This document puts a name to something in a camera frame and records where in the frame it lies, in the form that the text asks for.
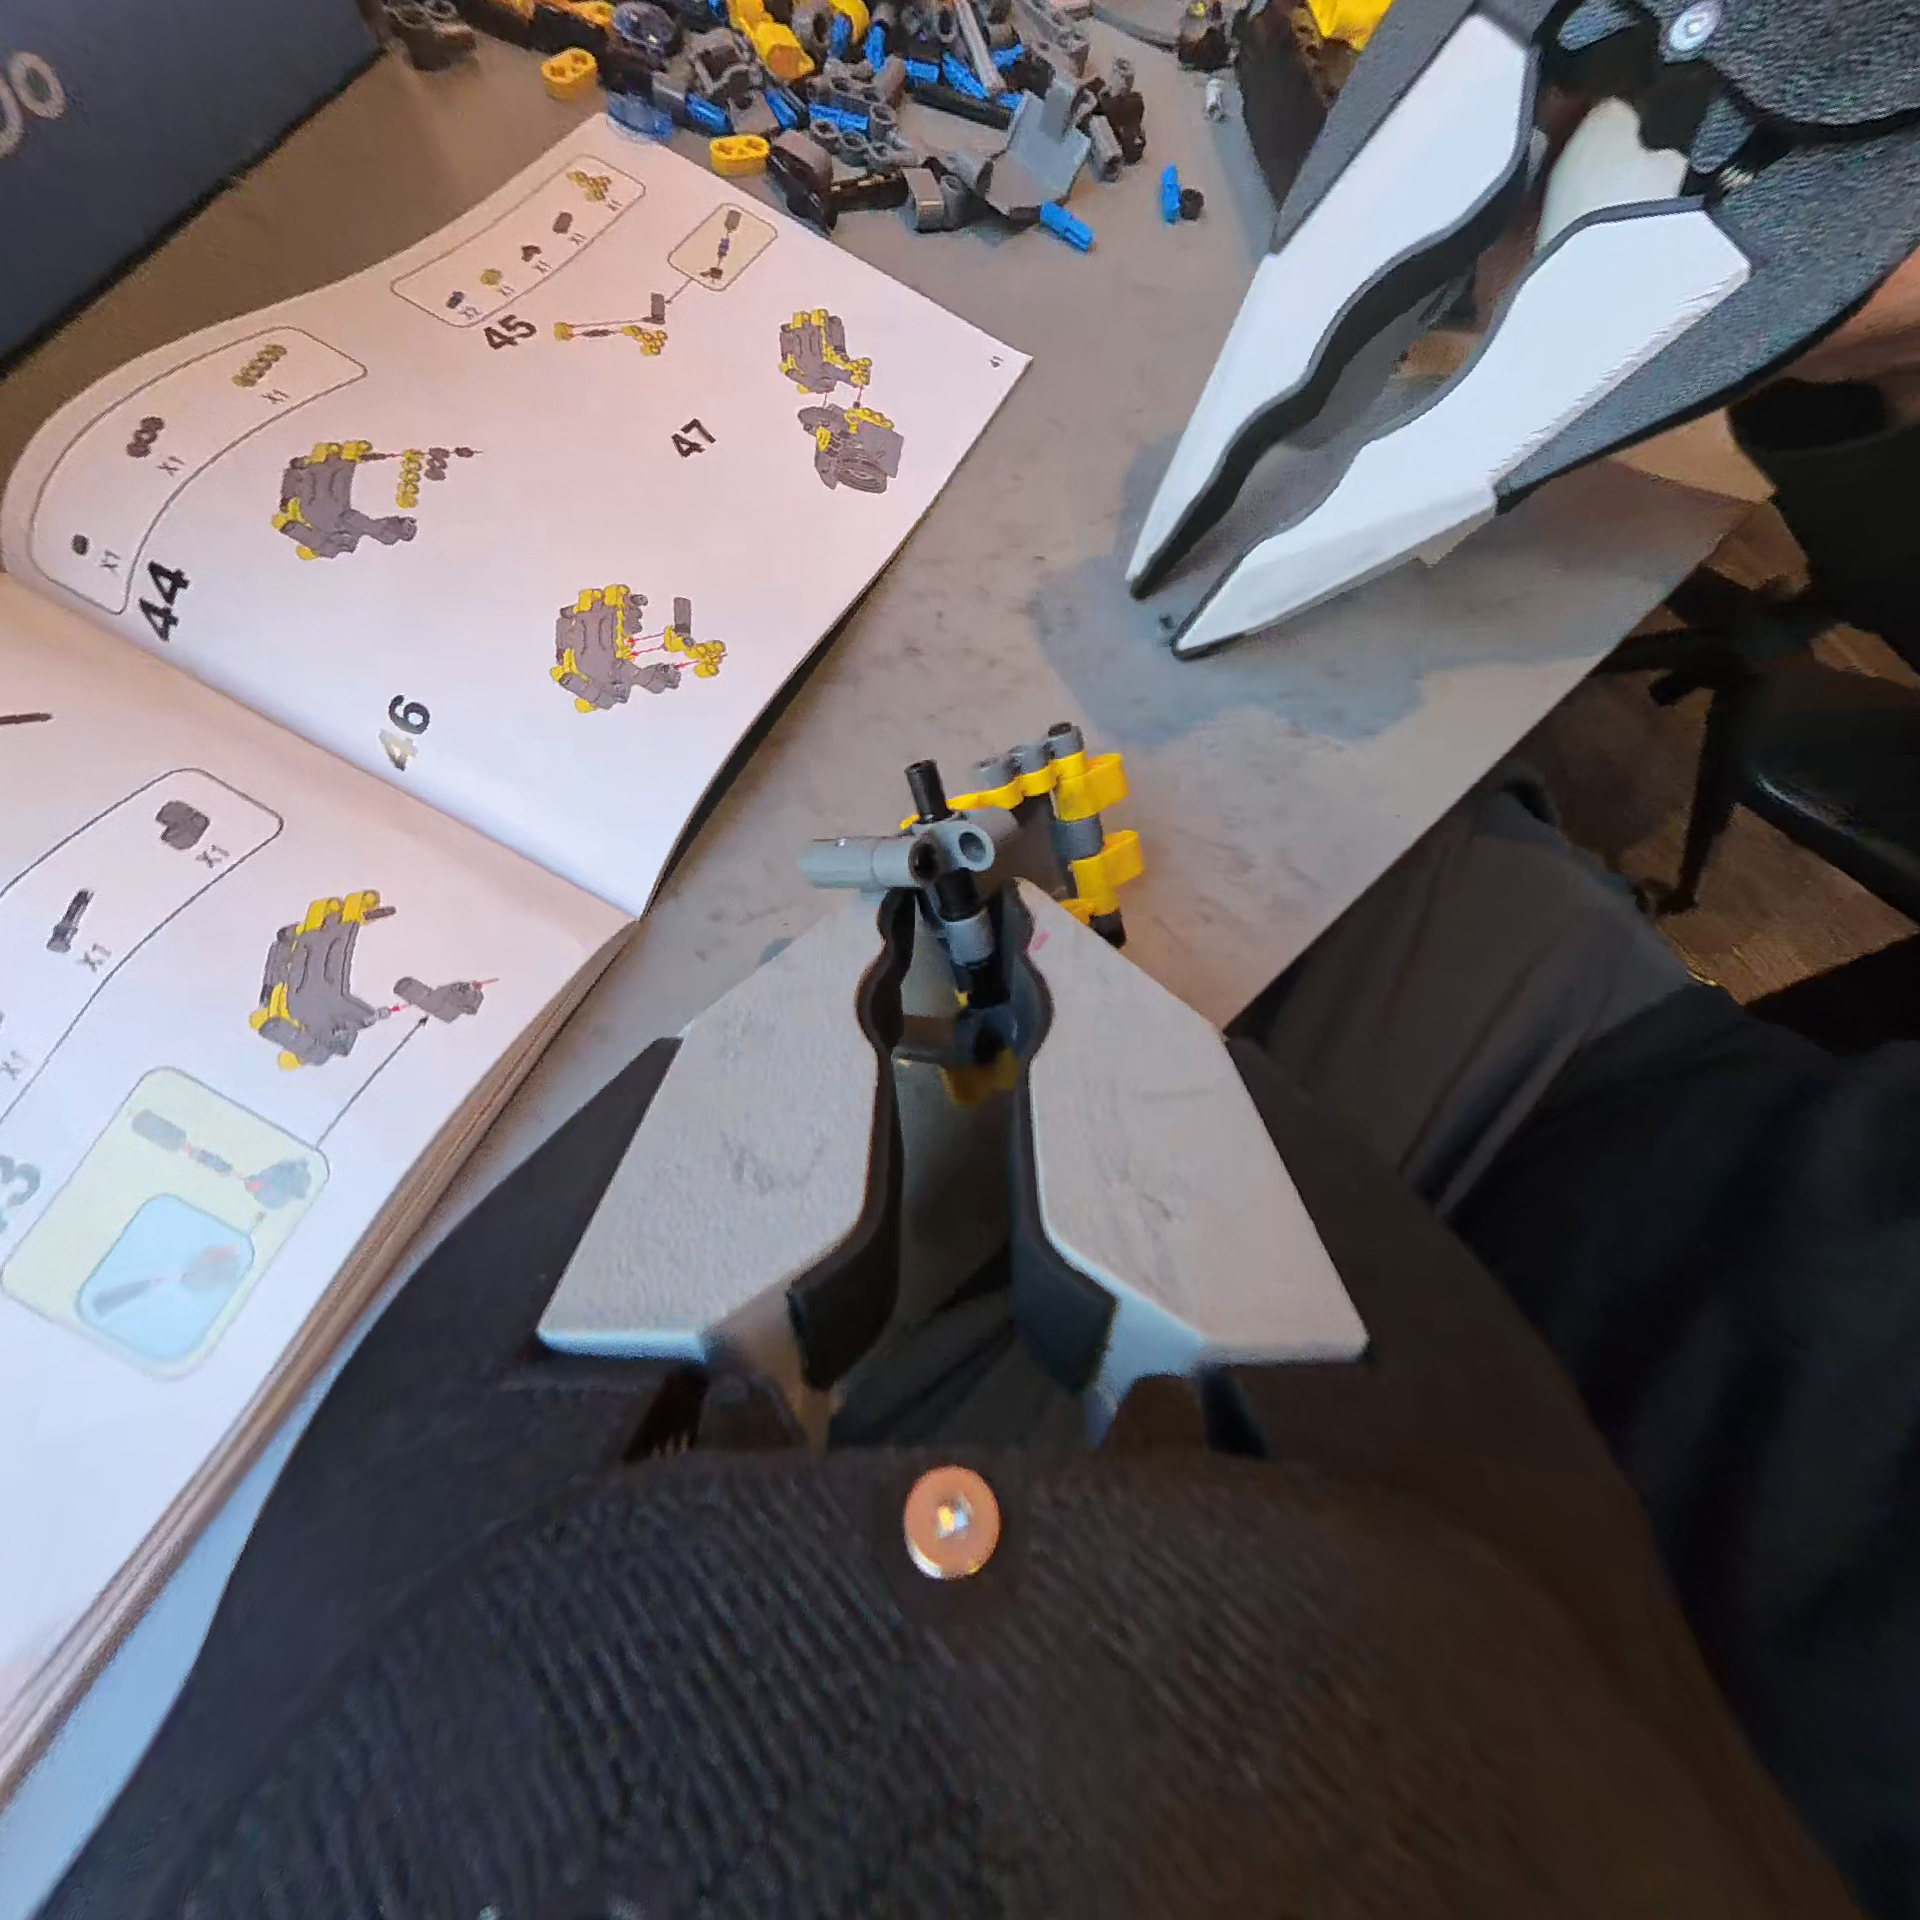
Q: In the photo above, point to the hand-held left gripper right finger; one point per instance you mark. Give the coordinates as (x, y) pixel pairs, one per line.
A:
(1187, 1188)

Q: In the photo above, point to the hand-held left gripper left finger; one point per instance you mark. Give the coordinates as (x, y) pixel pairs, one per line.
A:
(707, 1188)

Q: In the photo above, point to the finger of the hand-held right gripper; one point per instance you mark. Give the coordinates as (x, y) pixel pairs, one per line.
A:
(1561, 377)
(1378, 194)

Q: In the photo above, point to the yellow five-hole brick beam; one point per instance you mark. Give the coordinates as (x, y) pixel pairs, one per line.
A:
(1111, 870)
(1094, 774)

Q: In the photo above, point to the grey yellow brick assembly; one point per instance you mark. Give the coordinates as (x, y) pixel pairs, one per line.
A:
(960, 901)

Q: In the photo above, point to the grey desk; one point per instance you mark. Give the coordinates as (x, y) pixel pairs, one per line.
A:
(1274, 752)

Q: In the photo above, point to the person's right hand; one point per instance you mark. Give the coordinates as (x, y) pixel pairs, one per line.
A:
(1860, 323)

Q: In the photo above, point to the yellow black brick vehicle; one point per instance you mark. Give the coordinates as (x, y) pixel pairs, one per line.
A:
(1305, 74)

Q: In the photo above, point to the grey sloped brick piece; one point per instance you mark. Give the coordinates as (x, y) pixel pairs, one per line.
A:
(1043, 150)

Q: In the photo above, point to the black office chair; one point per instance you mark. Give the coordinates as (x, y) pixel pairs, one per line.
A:
(1800, 752)

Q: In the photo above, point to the person's dark clothing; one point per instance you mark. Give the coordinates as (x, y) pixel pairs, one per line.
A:
(1648, 1201)

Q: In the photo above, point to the pile of loose brick pieces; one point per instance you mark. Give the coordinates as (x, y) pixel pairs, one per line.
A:
(840, 90)

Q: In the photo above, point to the open instruction booklet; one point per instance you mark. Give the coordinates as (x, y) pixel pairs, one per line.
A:
(449, 525)

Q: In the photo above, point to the dark blue cardboard box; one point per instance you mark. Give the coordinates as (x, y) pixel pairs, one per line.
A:
(136, 135)

